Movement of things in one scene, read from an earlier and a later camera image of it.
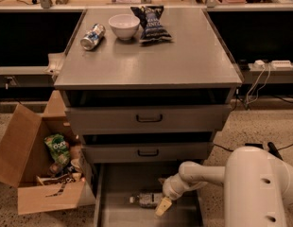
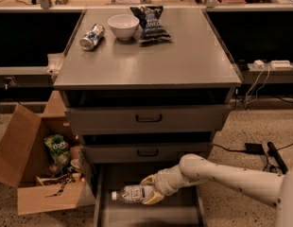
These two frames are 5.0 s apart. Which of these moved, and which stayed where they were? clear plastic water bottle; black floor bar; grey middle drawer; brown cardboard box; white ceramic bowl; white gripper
Moved: clear plastic water bottle; white gripper
Stayed: white ceramic bowl; brown cardboard box; grey middle drawer; black floor bar
